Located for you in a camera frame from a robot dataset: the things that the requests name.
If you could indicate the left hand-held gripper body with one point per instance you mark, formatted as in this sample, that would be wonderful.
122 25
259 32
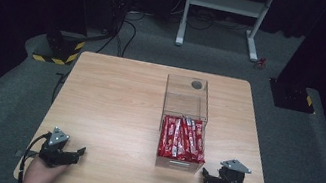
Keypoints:
54 150

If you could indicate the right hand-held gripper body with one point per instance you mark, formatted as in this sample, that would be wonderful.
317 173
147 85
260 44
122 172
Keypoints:
230 179

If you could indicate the clear acrylic drawer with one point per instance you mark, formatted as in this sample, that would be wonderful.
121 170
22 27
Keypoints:
178 164

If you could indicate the clear acrylic drawer case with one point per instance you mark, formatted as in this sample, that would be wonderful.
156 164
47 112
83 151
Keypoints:
187 99

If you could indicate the person's left hand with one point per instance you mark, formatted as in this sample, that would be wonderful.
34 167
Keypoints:
43 173

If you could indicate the grey tape piece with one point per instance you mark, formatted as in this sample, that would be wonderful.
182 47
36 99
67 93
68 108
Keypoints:
20 153

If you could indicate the pile of red snack packets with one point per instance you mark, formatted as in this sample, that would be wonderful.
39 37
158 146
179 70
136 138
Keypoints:
181 140

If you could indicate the black yellow striped stand base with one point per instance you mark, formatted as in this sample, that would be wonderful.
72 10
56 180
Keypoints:
63 48

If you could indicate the small red floor object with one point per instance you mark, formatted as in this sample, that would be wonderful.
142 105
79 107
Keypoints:
260 63

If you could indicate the white metal stand frame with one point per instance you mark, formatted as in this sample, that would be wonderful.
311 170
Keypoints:
225 3

